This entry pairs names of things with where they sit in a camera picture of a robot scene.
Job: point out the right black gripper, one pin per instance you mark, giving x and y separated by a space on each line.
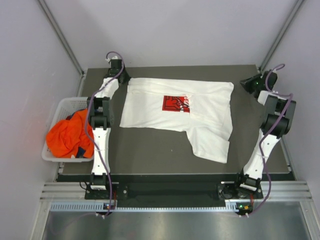
246 82

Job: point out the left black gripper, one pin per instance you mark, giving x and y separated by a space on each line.
127 77

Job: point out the white t-shirt red print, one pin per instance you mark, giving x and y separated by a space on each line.
201 109

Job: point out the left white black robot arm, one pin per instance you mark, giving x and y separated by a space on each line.
100 118

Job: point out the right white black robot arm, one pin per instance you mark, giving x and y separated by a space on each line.
276 122

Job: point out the orange t-shirt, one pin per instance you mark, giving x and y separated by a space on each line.
66 136

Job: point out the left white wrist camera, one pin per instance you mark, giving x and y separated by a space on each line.
109 59

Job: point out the right aluminium corner post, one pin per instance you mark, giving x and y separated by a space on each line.
284 28

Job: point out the aluminium corner post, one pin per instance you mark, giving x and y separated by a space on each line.
59 33
284 28

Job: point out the left aluminium corner post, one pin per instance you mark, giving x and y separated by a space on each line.
59 33

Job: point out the aluminium frame rail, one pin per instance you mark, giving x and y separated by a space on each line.
281 191

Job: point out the grey slotted cable duct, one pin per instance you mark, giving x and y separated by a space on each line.
104 207

